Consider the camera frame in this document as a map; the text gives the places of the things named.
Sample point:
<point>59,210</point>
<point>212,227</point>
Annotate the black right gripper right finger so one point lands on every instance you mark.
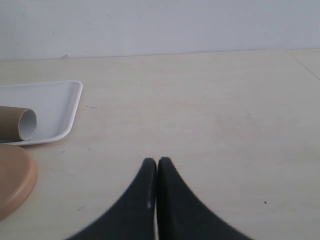
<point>181,215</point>

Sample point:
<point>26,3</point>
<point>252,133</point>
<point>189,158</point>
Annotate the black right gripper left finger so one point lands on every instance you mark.
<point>132,216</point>

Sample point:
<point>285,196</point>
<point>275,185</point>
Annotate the brown cardboard tube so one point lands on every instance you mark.
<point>17,123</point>

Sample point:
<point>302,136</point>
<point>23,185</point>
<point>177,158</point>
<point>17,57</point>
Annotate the wooden paper towel holder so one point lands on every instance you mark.
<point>18,175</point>

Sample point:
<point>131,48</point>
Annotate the white rectangular tray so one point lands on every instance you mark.
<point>55,105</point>

